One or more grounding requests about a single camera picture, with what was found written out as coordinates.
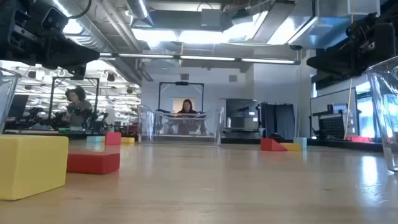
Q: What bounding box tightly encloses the thick yellow block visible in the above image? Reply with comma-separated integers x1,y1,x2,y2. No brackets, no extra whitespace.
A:
0,134,70,201

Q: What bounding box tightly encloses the red wedge block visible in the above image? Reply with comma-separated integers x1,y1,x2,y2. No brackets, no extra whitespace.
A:
260,138,289,152

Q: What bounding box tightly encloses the black monitor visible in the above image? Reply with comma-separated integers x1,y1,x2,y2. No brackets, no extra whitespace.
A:
7,94,30,121

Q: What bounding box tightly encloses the person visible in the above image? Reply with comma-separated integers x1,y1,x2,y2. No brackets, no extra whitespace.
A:
63,86,94,128
177,98,198,114

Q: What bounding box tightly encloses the black pegboard rack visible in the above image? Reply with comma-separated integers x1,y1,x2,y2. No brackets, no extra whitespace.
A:
309,102,359,141

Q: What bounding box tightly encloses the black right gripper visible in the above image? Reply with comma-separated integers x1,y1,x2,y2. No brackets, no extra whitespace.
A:
306,0,398,75

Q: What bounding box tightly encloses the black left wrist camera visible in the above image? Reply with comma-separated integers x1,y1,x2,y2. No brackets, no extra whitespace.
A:
40,6,70,34

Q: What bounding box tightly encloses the black cabinet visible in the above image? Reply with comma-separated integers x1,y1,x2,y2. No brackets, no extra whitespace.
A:
225,98,259,132

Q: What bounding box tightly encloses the silver ventilation duct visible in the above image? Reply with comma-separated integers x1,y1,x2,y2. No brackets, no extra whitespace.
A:
46,0,155,85

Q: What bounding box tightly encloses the red plastic bin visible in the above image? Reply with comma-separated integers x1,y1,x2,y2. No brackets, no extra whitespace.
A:
347,135,373,144

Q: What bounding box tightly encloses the long ceiling light bar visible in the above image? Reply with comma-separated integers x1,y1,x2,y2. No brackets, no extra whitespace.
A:
99,52,301,66

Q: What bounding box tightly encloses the dark curtain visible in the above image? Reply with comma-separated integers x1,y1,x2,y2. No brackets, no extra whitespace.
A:
259,102,296,141

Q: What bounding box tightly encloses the long red block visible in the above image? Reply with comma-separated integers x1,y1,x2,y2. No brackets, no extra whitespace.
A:
66,151,121,175

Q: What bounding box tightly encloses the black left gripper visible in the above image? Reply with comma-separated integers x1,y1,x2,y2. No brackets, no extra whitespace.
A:
0,0,100,71

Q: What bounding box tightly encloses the red cube block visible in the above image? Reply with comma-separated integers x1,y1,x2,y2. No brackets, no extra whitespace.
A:
104,132,122,146

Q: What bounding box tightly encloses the black table frame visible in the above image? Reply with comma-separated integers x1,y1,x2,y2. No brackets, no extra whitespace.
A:
0,129,384,153

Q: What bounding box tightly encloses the clear plastic bin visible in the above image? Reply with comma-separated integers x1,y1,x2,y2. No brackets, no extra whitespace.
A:
365,55,398,172
136,104,225,146
0,67,22,134

